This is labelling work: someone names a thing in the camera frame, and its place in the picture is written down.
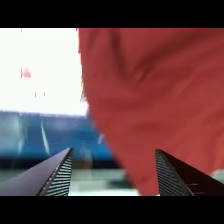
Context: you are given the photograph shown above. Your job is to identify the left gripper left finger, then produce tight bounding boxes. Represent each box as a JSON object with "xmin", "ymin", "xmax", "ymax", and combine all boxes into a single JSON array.
[{"xmin": 0, "ymin": 147, "xmax": 75, "ymax": 197}]

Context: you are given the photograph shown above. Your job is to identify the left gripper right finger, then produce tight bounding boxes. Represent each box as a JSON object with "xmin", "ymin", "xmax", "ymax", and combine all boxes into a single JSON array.
[{"xmin": 154, "ymin": 148, "xmax": 224, "ymax": 197}]

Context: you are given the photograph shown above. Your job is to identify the red T-shirt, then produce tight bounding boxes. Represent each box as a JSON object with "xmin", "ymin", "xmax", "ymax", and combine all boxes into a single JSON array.
[{"xmin": 77, "ymin": 28, "xmax": 224, "ymax": 197}]

